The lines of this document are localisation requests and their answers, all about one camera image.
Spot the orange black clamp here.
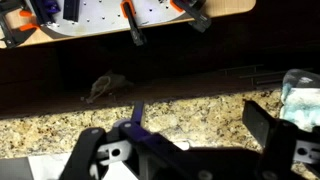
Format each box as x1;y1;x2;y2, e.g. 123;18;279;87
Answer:
120;0;147;46

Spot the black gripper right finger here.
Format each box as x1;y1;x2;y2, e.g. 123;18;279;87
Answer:
242;101;320;180

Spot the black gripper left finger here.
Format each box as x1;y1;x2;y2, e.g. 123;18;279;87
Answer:
59;102;186;180

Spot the crumpled beige rag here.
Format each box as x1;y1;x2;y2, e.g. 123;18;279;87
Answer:
84;70;134;104

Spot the grey metal base plate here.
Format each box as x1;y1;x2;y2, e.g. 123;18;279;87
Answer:
41;0;184;39

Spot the blue white dish cloth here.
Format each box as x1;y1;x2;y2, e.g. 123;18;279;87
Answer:
280;69;320;132

